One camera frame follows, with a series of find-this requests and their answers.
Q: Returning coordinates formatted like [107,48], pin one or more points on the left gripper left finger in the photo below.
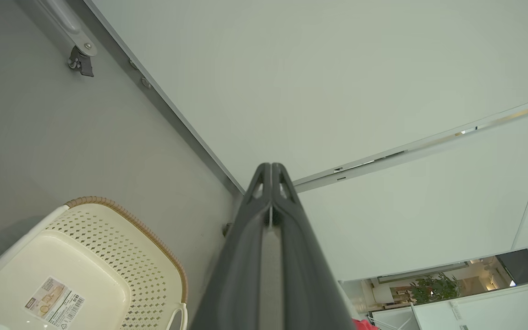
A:
[236,284]

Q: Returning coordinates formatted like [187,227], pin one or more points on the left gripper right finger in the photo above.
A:
[310,293]

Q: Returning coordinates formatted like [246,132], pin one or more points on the cream perforated laundry basket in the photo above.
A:
[90,266]

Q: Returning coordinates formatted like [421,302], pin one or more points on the green potted plant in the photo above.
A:
[433,288]

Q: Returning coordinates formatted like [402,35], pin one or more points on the printed barcode label sticker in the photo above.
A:
[55,302]

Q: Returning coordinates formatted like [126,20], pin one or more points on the dark flat screen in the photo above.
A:
[523,266]

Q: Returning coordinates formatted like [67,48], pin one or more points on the black caster wheel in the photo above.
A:
[81,63]

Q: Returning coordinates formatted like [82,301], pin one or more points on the round metal rail bolt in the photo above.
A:
[133,63]
[146,83]

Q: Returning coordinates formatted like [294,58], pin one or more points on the grey metal frame leg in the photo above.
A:
[64,18]

